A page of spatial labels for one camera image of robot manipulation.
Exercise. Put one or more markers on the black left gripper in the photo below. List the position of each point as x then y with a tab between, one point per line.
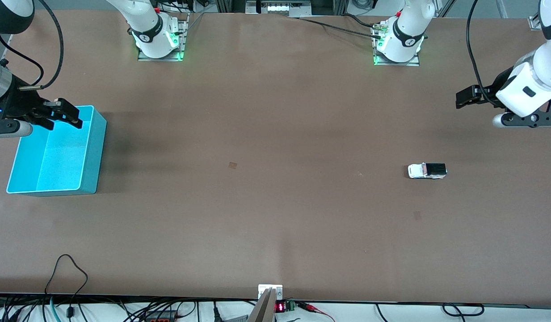
489	94

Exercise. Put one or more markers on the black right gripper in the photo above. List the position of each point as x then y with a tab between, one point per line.
20	103

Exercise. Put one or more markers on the white jeep toy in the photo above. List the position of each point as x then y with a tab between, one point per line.
418	171

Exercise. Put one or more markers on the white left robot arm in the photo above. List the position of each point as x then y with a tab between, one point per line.
521	85

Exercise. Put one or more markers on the cyan plastic storage bin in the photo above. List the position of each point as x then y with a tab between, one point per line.
56	165

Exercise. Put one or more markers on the silver control box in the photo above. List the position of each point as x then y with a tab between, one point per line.
279	8

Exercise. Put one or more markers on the orange connector block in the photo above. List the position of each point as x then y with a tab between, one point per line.
161	319

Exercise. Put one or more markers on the red digit display module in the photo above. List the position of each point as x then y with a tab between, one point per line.
279	307

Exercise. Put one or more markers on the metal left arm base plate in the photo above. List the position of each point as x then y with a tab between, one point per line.
414	63

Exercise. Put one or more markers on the aluminium frame profile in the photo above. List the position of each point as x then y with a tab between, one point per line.
534	23

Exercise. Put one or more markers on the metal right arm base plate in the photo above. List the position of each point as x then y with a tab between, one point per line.
184	31

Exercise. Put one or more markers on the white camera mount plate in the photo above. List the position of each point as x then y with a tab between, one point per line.
262	288

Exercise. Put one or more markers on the grey camera mount bar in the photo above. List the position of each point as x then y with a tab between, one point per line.
262	311

